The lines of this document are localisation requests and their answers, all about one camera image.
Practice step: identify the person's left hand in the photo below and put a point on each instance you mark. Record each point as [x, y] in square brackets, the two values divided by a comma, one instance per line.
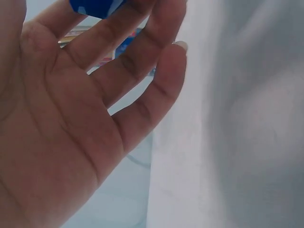
[54, 123]

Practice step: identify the blue metal stapler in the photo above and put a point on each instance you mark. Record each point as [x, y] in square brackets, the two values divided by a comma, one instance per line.
[97, 7]

